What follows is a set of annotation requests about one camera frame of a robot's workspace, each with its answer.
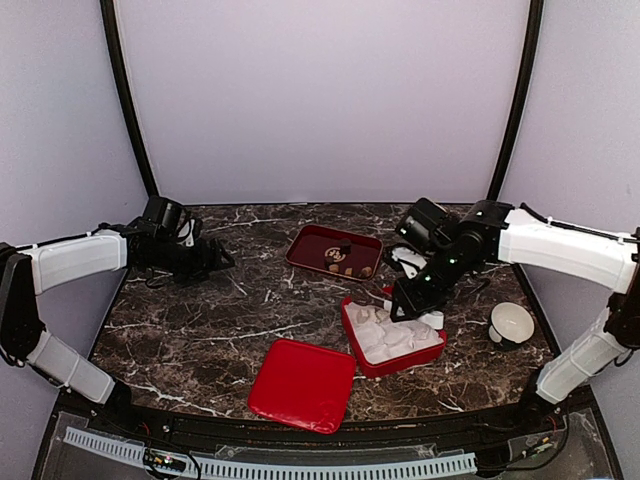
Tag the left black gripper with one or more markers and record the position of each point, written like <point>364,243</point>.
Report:
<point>205,265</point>

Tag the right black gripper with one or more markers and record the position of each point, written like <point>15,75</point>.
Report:
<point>410,300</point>

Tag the metal tongs white handles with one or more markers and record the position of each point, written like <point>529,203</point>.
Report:
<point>434,319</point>

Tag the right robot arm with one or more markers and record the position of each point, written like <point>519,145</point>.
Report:
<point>492,232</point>

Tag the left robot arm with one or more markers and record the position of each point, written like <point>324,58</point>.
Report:
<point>31,271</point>

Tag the dark cylinder chocolate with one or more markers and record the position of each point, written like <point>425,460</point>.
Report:
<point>345,244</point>

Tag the red box with liners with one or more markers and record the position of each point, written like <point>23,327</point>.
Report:
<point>382,346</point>

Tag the white bowl dark base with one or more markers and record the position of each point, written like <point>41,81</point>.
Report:
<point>510,326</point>

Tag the dark red tray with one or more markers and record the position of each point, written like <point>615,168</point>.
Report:
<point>308,247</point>

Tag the red box lid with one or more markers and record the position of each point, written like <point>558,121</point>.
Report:
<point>303,385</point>

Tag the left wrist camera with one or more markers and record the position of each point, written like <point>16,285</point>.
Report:
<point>165,219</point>

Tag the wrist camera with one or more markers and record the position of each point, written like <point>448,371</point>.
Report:
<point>165,219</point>
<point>427,226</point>

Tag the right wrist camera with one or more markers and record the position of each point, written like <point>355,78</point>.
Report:
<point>427,226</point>

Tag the grey cable duct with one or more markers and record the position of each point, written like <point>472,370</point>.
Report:
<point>247,463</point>

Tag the left black frame post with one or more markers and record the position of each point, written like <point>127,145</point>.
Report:
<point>118,67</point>

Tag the black frame post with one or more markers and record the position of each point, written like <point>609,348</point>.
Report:
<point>519,98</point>
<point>118,67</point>

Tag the right black frame post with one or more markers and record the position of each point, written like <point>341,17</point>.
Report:
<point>519,98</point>

